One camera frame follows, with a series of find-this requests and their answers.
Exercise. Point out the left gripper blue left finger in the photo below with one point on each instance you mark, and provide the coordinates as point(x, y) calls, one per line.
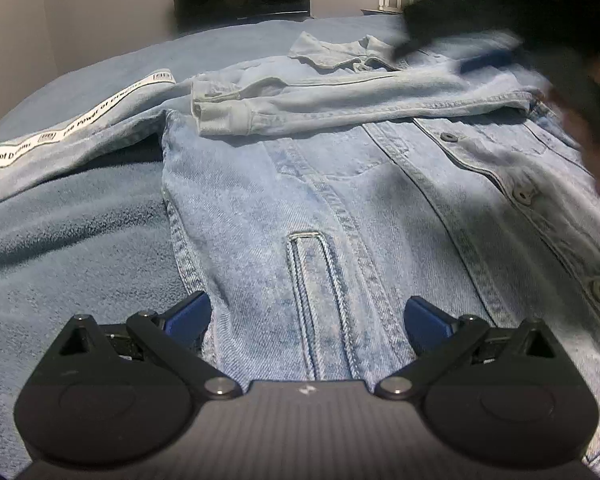
point(180, 327)

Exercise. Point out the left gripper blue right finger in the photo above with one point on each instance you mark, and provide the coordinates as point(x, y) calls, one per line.
point(430, 330)

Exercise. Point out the light blue denim jacket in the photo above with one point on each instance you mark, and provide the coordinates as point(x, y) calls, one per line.
point(311, 193)

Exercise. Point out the blue fleece bed blanket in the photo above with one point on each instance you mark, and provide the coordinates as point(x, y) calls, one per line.
point(97, 240)

